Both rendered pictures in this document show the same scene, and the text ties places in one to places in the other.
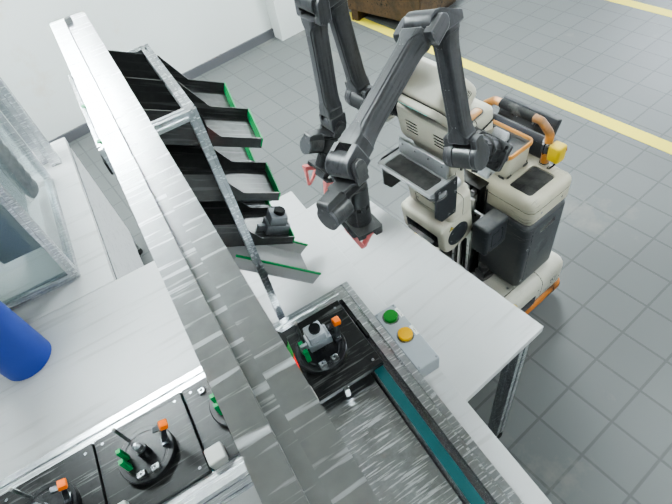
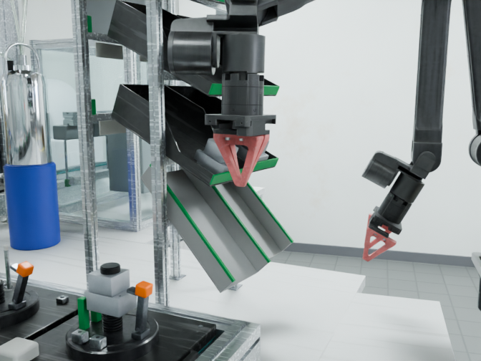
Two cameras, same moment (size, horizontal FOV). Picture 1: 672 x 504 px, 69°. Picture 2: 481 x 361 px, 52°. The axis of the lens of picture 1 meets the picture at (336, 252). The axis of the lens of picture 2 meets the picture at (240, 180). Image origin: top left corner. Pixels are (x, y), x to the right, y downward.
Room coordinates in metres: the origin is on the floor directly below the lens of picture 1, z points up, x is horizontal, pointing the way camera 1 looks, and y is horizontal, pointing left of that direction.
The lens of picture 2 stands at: (0.30, -0.55, 1.35)
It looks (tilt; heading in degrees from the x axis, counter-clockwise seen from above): 10 degrees down; 45
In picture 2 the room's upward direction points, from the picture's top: straight up
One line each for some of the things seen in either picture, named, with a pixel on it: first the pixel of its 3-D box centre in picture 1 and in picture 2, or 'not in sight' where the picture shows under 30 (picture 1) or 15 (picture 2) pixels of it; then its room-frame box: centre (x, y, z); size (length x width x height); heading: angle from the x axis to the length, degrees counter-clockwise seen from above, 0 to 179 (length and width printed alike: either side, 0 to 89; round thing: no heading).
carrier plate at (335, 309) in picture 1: (322, 352); (113, 347); (0.68, 0.10, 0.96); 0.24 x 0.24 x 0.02; 20
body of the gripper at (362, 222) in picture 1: (358, 213); (242, 100); (0.79, -0.07, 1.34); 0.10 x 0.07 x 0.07; 20
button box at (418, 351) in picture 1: (405, 340); not in sight; (0.67, -0.13, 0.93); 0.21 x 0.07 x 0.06; 20
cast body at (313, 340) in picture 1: (313, 336); (106, 286); (0.67, 0.11, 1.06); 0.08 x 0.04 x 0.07; 108
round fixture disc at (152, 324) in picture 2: (321, 349); (113, 335); (0.68, 0.10, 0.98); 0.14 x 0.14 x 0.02
